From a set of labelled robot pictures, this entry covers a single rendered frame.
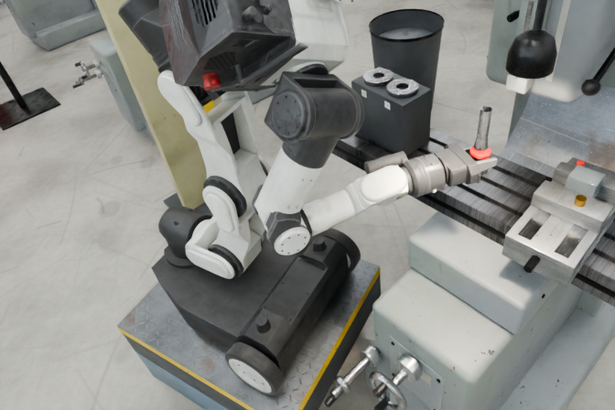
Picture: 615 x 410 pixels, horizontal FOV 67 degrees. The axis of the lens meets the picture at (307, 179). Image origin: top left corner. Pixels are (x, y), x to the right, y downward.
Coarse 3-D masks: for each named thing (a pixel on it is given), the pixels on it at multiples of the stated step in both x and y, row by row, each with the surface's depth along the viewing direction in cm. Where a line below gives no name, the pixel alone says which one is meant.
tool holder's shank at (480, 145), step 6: (480, 108) 101; (486, 108) 100; (480, 114) 101; (486, 114) 100; (480, 120) 102; (486, 120) 101; (480, 126) 102; (486, 126) 102; (480, 132) 103; (486, 132) 103; (480, 138) 104; (486, 138) 104; (474, 144) 107; (480, 144) 105; (486, 144) 105; (480, 150) 106
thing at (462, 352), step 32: (416, 288) 128; (576, 288) 156; (384, 320) 124; (416, 320) 120; (448, 320) 119; (480, 320) 118; (544, 320) 138; (384, 352) 136; (416, 352) 120; (448, 352) 113; (480, 352) 112; (512, 352) 125; (416, 384) 130; (448, 384) 116; (480, 384) 113; (512, 384) 151
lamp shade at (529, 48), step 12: (516, 36) 74; (528, 36) 71; (540, 36) 71; (552, 36) 72; (516, 48) 72; (528, 48) 71; (540, 48) 70; (552, 48) 71; (516, 60) 73; (528, 60) 72; (540, 60) 71; (552, 60) 72; (516, 72) 74; (528, 72) 73; (540, 72) 72; (552, 72) 74
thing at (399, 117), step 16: (368, 80) 138; (384, 80) 137; (400, 80) 136; (368, 96) 139; (384, 96) 133; (400, 96) 130; (416, 96) 130; (368, 112) 142; (384, 112) 136; (400, 112) 130; (416, 112) 133; (368, 128) 147; (384, 128) 140; (400, 128) 133; (416, 128) 137; (384, 144) 144; (400, 144) 137; (416, 144) 140
